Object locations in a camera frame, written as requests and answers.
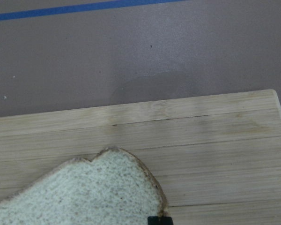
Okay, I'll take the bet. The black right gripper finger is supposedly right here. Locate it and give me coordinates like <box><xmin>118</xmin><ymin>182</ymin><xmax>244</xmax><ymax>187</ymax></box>
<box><xmin>147</xmin><ymin>216</ymin><xmax>173</xmax><ymax>225</ymax></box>

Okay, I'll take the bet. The white bread slice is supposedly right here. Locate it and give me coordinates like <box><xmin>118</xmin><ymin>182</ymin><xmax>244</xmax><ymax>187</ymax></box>
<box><xmin>0</xmin><ymin>148</ymin><xmax>170</xmax><ymax>225</ymax></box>

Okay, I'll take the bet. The wooden cutting board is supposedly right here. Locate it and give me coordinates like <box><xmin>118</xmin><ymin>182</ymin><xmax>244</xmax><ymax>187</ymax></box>
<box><xmin>0</xmin><ymin>90</ymin><xmax>281</xmax><ymax>225</ymax></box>

